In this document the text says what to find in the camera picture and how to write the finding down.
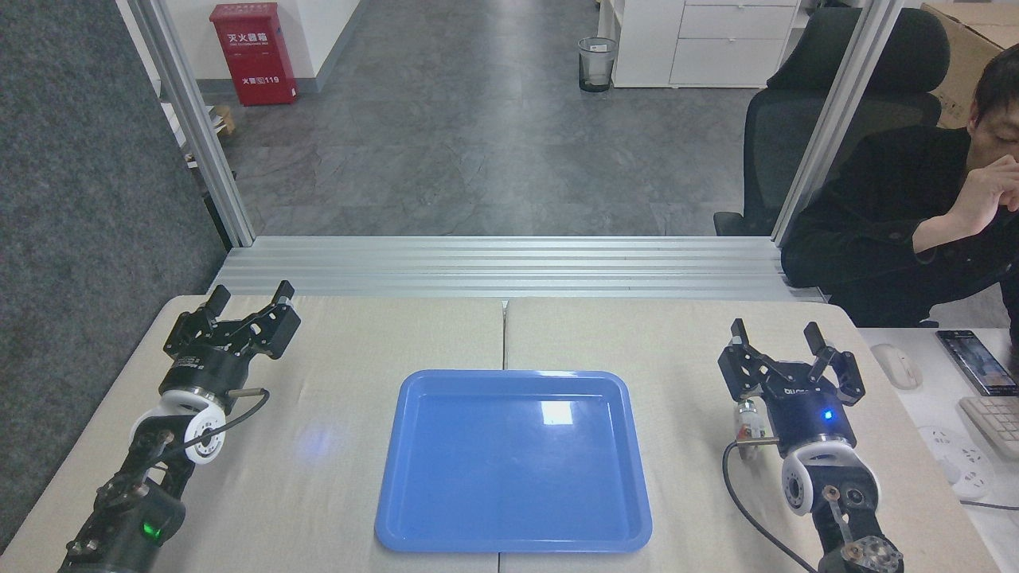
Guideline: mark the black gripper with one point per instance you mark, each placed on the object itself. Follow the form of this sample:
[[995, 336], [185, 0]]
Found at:
[[812, 418], [205, 370]]

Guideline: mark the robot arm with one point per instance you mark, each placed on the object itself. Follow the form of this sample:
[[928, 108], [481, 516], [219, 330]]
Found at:
[[127, 509], [848, 501]]

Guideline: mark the blue plastic tray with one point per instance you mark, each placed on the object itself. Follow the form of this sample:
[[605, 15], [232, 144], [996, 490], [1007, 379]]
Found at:
[[513, 461]]

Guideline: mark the person's hand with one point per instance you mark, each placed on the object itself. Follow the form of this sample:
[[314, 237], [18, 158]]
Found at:
[[987, 191]]

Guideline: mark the white computer mouse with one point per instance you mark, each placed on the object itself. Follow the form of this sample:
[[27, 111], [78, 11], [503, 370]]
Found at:
[[896, 366]]

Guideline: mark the grey felt partition panel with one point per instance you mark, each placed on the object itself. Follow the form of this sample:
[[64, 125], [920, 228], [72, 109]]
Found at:
[[87, 239]]

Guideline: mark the black smartphone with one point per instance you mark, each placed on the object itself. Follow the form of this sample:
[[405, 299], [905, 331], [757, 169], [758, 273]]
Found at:
[[975, 362]]

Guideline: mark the person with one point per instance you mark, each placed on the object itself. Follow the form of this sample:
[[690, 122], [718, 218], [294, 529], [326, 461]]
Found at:
[[876, 207]]

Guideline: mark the white power strip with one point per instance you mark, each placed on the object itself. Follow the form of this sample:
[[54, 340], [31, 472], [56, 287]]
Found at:
[[959, 465]]

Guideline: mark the white keyboard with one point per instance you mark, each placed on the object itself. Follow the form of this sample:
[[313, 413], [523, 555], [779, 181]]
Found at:
[[995, 422]]

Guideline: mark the black office chair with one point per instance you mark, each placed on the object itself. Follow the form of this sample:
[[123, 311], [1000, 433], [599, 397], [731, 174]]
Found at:
[[788, 127]]

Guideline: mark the red fire extinguisher box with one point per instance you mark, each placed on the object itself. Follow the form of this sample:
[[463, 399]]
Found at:
[[255, 56]]

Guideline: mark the silver aluminium base rails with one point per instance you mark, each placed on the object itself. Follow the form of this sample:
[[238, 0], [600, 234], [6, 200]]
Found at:
[[509, 267]]

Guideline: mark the white drawer cabinet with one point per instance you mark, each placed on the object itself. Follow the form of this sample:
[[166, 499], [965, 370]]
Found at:
[[716, 44]]

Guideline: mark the brown cardboard box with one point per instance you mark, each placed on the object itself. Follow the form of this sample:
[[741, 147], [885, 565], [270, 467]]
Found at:
[[963, 56]]

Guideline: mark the grey mesh waste bin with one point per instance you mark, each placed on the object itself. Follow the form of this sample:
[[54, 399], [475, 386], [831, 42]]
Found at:
[[597, 65]]

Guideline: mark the small clear switch part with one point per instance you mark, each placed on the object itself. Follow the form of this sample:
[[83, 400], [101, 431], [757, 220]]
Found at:
[[747, 420]]

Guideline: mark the silver aluminium post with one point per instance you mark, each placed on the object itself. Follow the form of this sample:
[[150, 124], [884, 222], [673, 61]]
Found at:
[[836, 119], [191, 119]]

